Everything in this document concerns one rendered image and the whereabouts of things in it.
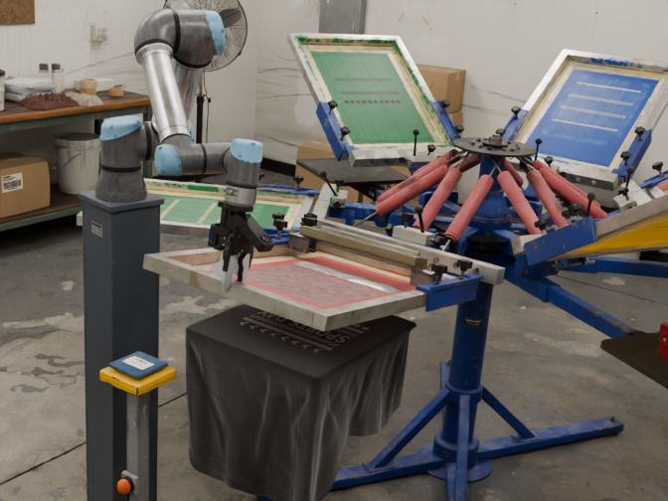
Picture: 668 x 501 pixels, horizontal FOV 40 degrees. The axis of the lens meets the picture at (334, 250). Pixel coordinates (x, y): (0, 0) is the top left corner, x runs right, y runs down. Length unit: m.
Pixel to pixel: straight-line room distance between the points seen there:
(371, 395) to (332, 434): 0.19
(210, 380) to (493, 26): 4.90
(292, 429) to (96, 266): 0.84
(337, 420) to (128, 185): 0.92
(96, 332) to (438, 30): 4.80
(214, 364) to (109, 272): 0.50
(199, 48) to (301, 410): 0.97
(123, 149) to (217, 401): 0.77
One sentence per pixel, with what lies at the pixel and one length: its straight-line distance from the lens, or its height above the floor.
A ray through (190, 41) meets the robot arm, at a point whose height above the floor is 1.69.
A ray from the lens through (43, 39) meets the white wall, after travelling 6.59.
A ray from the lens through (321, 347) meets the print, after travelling 2.42.
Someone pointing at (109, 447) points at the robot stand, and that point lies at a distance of 3.03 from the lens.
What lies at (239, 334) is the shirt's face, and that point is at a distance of 2.47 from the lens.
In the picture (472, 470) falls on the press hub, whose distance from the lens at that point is 3.79.
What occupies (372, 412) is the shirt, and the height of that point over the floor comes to 0.74.
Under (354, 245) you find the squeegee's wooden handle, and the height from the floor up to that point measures 1.13.
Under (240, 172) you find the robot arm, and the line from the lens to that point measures 2.18.
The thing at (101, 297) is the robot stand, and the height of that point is 0.90.
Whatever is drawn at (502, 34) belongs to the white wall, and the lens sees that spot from 6.95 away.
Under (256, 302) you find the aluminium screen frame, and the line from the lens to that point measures 2.19.
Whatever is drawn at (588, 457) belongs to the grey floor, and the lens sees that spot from 4.07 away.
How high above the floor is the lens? 1.95
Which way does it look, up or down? 18 degrees down
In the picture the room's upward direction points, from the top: 4 degrees clockwise
